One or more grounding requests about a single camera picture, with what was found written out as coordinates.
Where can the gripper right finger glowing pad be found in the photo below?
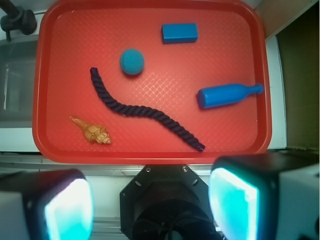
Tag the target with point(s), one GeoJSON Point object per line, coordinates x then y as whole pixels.
{"type": "Point", "coordinates": [270, 196]}

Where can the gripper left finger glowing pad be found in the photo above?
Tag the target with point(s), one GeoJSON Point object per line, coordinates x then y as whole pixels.
{"type": "Point", "coordinates": [46, 205]}

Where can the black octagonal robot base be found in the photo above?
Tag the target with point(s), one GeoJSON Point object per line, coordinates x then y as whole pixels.
{"type": "Point", "coordinates": [166, 202]}

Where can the blue knitted ball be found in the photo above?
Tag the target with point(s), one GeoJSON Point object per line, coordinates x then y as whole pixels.
{"type": "Point", "coordinates": [132, 62]}

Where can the golden seashell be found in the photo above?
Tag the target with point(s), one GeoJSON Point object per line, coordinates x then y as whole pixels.
{"type": "Point", "coordinates": [94, 133]}

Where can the blue plastic bottle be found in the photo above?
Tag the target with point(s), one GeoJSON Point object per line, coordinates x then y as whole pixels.
{"type": "Point", "coordinates": [227, 94]}

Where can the red plastic tray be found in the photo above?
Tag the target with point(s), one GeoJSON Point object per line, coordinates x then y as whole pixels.
{"type": "Point", "coordinates": [76, 35]}

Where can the clear plastic bin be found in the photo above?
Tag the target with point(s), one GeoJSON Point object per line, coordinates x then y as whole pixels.
{"type": "Point", "coordinates": [17, 75]}

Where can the blue rectangular block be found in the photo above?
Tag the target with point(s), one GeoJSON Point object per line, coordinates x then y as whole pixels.
{"type": "Point", "coordinates": [179, 33]}

